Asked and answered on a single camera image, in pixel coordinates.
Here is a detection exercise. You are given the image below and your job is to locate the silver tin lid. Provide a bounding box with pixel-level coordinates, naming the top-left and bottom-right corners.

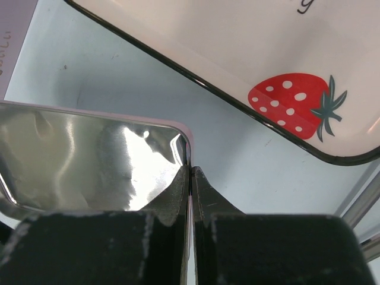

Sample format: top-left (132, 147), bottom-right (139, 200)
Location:
top-left (0, 100), bottom-right (195, 285)

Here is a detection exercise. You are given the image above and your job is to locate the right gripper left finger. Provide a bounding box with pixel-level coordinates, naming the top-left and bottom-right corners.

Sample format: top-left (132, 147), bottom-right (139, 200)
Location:
top-left (1, 166), bottom-right (189, 284)

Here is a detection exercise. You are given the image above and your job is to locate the white rectangular tin box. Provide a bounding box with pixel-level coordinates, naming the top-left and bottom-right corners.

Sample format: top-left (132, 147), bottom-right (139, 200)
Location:
top-left (0, 0), bottom-right (37, 100)

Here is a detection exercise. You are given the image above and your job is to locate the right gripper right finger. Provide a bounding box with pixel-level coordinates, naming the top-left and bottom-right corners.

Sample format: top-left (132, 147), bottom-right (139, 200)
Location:
top-left (191, 167), bottom-right (375, 284)

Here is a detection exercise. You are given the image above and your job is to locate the strawberry print tray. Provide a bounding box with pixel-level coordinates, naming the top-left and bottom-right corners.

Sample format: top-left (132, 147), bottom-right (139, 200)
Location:
top-left (69, 1), bottom-right (379, 166)

